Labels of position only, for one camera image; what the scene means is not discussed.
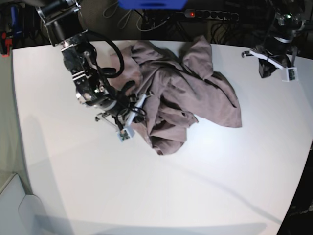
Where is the blue box at top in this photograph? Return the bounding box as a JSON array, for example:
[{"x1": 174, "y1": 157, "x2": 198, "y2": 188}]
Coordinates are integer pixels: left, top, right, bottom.
[{"x1": 118, "y1": 0, "x2": 187, "y2": 10}]

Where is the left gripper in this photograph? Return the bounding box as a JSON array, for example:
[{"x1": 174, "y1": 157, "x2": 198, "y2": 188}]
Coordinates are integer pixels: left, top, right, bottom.
[{"x1": 242, "y1": 48, "x2": 293, "y2": 78}]

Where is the mauve t-shirt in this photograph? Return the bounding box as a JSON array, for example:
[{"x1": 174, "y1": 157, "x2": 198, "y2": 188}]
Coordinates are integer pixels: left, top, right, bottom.
[{"x1": 110, "y1": 36, "x2": 242, "y2": 155}]

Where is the white side table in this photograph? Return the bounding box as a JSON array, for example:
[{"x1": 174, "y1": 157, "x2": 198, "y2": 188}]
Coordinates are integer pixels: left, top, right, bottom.
[{"x1": 0, "y1": 174, "x2": 44, "y2": 235}]

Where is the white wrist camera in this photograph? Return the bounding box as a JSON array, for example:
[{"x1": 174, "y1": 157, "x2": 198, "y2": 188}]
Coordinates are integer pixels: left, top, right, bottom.
[
  {"x1": 281, "y1": 67, "x2": 298, "y2": 82},
  {"x1": 117, "y1": 126, "x2": 134, "y2": 142}
]

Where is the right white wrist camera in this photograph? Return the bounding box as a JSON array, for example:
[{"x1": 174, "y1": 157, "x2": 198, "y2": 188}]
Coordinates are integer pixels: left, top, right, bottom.
[{"x1": 117, "y1": 126, "x2": 134, "y2": 142}]

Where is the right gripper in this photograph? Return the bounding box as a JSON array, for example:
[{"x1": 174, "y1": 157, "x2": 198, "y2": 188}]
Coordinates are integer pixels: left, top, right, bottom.
[{"x1": 94, "y1": 92, "x2": 154, "y2": 131}]

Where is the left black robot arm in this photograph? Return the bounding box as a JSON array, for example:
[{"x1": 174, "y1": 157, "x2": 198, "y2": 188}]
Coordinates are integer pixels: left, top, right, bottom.
[{"x1": 242, "y1": 0, "x2": 313, "y2": 82}]

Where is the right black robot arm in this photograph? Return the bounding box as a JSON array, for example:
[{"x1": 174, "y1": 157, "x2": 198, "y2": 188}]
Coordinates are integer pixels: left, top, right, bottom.
[{"x1": 36, "y1": 0, "x2": 147, "y2": 131}]

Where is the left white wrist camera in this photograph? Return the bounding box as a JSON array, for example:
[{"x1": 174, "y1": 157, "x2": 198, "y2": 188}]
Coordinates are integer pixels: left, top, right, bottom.
[{"x1": 281, "y1": 67, "x2": 298, "y2": 82}]

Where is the grey power strip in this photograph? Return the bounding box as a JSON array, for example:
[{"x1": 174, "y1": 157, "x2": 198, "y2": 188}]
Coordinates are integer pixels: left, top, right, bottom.
[{"x1": 184, "y1": 9, "x2": 239, "y2": 22}]

